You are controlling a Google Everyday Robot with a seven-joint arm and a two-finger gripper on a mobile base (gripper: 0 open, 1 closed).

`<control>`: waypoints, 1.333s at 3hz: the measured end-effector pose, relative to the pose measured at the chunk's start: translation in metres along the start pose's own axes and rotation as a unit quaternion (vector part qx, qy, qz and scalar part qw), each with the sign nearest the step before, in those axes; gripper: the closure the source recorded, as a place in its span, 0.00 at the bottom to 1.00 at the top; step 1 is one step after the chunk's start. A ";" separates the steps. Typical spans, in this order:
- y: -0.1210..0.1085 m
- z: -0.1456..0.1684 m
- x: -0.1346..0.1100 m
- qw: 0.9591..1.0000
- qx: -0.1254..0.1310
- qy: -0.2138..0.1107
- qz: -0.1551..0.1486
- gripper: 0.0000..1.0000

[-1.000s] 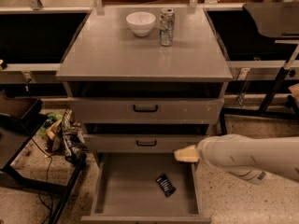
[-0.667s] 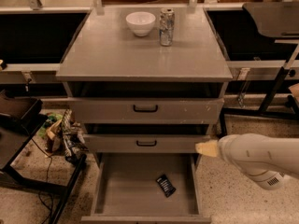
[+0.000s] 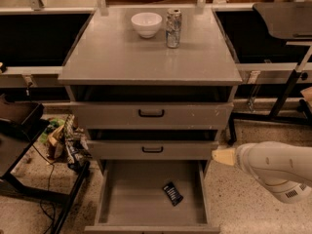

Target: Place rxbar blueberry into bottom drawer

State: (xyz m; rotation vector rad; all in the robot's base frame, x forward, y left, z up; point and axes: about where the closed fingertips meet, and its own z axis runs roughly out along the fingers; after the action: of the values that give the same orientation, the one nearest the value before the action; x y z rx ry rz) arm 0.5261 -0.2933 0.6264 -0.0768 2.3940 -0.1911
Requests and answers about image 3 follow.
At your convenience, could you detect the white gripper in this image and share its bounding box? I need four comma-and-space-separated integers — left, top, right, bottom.
212, 143, 255, 176

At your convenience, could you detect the dark blue rxbar wrapper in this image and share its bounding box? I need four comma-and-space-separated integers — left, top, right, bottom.
163, 182, 183, 207

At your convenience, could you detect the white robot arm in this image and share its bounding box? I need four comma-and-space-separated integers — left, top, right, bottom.
212, 141, 312, 204

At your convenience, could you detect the grey drawer cabinet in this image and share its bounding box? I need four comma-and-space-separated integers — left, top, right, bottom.
58, 5, 244, 180

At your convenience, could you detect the grey bottom drawer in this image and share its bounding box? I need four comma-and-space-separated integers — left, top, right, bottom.
85, 160, 220, 234

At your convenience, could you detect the grey drawer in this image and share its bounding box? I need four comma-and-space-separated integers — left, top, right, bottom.
70, 101, 233, 130
87, 130, 218, 160
85, 160, 220, 234

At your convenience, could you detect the grey middle drawer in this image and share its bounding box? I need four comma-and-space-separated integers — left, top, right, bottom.
87, 130, 218, 160

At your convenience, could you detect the grey top drawer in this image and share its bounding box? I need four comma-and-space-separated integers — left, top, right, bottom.
70, 101, 233, 130

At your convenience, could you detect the white ceramic bowl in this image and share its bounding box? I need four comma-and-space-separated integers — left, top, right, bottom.
131, 13, 163, 39

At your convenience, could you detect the pile of snack bags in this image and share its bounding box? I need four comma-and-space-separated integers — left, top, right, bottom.
40, 114, 91, 173

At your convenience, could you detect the black tray table left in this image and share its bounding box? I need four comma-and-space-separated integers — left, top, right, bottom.
0, 95, 90, 234

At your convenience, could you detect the black cable on floor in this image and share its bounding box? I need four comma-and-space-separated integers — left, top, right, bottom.
30, 143, 57, 234

